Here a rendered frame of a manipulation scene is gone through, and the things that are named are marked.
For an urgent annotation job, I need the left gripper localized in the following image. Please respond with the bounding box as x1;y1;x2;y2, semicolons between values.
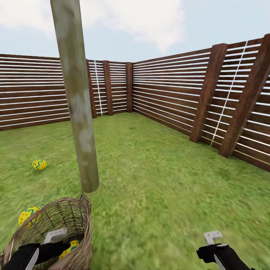
39;241;71;264

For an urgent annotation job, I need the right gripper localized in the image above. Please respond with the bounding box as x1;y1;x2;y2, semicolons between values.
196;243;221;263

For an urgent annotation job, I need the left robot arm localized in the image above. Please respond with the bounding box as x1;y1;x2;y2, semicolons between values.
1;228;71;270

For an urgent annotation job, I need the wicker basket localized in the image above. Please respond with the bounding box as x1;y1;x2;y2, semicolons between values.
0;194;93;270

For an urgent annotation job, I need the easter egg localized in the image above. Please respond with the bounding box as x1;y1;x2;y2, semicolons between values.
32;159;47;171
18;207;40;226
57;239;81;260

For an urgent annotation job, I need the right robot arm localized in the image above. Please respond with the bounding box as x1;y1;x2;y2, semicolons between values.
196;231;255;270

